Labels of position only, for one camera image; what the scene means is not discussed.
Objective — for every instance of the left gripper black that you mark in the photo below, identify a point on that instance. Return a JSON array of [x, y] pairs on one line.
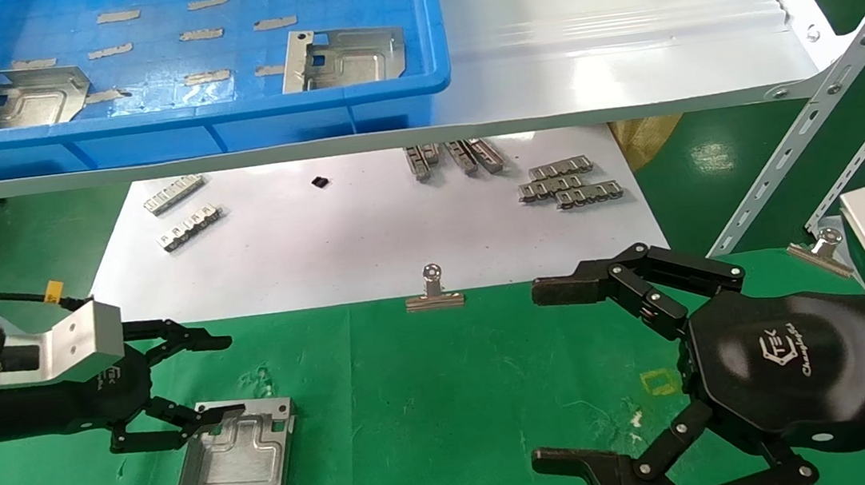
[[123, 395]]

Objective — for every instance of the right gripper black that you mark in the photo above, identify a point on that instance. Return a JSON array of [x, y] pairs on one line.
[[792, 373]]

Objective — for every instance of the sheet metal bracket part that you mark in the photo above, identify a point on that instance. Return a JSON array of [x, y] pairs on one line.
[[239, 472], [357, 57], [40, 99]]

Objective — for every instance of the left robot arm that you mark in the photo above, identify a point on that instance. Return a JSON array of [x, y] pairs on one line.
[[8, 411]]

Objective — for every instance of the silver binder clip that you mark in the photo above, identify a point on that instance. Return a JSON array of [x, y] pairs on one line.
[[828, 239], [435, 301]]

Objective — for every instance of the green table cloth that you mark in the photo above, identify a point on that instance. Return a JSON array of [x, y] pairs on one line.
[[421, 436]]

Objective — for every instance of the yellow woven sack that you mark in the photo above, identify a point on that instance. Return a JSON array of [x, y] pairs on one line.
[[643, 142]]

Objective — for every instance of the white lower shelf board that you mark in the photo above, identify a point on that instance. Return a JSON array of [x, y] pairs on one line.
[[360, 242]]

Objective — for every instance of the white shelf board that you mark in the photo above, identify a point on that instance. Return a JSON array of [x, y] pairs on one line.
[[620, 38], [360, 242]]

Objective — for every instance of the small black plastic clip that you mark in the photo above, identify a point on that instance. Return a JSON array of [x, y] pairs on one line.
[[321, 182]]

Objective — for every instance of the blue plastic bin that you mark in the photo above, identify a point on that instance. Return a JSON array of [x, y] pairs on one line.
[[308, 127]]

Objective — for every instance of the grey tape strip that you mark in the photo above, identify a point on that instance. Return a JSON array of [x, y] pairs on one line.
[[208, 2], [270, 71], [275, 23], [202, 34], [107, 95], [118, 16], [208, 77], [33, 63], [110, 50]]

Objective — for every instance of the white upper shelf board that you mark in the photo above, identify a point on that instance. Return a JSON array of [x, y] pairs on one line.
[[620, 38]]

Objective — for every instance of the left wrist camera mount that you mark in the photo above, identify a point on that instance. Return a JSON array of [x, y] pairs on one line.
[[81, 344]]

